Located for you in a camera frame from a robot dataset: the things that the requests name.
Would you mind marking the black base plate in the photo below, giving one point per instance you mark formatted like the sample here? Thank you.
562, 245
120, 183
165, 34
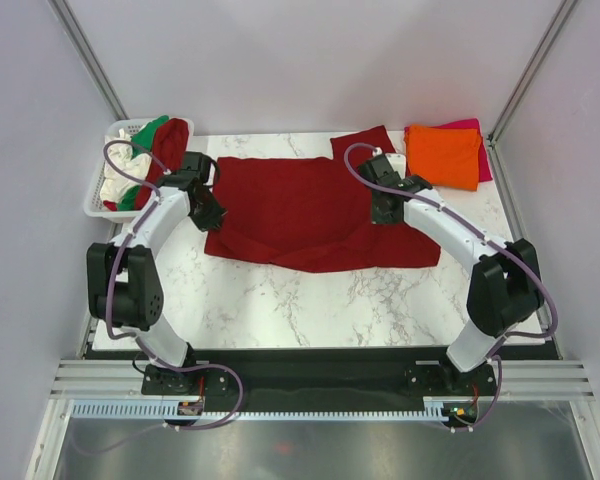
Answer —
365, 379

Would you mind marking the right aluminium frame post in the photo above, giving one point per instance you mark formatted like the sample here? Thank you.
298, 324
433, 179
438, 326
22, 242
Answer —
548, 40

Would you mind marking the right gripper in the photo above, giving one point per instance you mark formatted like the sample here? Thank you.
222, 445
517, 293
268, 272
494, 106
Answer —
378, 219

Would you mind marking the green t-shirt in basket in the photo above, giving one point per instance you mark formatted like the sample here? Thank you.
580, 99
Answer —
144, 137

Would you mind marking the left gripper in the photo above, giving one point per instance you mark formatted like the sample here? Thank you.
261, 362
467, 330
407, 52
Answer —
212, 220

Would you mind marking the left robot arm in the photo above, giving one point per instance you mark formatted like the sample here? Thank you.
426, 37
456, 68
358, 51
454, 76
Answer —
123, 284

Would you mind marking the white slotted cable duct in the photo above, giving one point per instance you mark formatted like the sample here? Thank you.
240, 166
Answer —
173, 410

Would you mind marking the white plastic basket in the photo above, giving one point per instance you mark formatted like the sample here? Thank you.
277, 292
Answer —
108, 186

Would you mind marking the dark red t-shirt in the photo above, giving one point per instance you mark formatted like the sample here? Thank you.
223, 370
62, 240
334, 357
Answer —
311, 214

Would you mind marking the aluminium frame post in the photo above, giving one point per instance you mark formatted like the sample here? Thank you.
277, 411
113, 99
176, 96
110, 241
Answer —
74, 31
548, 40

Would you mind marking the folded pink t-shirt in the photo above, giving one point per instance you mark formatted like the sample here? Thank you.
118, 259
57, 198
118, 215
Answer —
482, 150

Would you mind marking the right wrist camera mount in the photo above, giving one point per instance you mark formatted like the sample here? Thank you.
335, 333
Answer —
398, 163

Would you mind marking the dark red shirt in basket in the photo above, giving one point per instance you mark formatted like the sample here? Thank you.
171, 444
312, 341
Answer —
169, 146

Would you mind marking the folded orange t-shirt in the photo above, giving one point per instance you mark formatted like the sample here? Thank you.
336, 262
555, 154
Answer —
442, 157

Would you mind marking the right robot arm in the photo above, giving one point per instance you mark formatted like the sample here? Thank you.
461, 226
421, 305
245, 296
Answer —
504, 278

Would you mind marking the aluminium front rail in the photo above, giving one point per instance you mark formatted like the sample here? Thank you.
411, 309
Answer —
524, 380

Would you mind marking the left aluminium frame post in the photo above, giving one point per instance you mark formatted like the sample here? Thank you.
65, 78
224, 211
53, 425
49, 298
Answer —
74, 31

